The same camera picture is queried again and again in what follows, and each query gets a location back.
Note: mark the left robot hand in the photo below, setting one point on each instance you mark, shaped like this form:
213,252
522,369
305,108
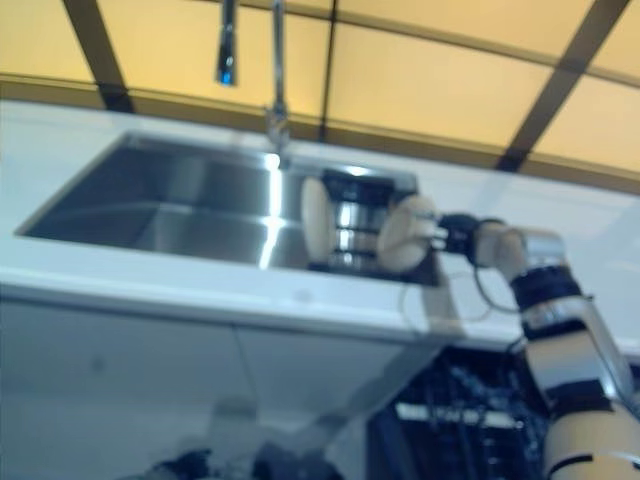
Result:
195,467

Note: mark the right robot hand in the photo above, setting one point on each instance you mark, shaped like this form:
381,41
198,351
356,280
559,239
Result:
452,235

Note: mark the cream round plate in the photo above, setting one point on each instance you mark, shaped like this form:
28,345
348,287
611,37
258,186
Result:
316,222
400,240

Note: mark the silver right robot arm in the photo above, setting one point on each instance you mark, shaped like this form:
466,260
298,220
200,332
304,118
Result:
565,340

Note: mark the black built-in dishwasher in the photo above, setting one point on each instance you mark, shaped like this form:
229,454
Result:
450,425

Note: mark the black dish drying rack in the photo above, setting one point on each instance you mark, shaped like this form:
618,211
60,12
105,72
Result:
357,220

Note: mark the wide white cabinet door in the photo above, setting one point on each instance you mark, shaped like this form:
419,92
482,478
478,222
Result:
125,365

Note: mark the narrow white cabinet door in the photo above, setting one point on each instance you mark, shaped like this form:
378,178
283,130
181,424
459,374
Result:
320,370

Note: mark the chrome gooseneck faucet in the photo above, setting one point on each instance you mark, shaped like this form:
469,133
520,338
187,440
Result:
278,75

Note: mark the stainless steel sink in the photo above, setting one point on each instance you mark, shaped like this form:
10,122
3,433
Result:
175,215

